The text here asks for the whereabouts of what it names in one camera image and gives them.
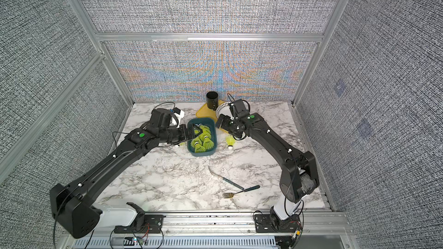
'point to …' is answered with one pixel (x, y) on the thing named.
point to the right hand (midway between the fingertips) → (221, 122)
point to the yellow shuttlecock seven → (230, 141)
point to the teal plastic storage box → (211, 123)
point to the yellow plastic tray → (224, 130)
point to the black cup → (212, 100)
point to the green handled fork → (230, 195)
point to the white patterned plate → (224, 109)
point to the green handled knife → (225, 179)
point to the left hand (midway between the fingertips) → (199, 132)
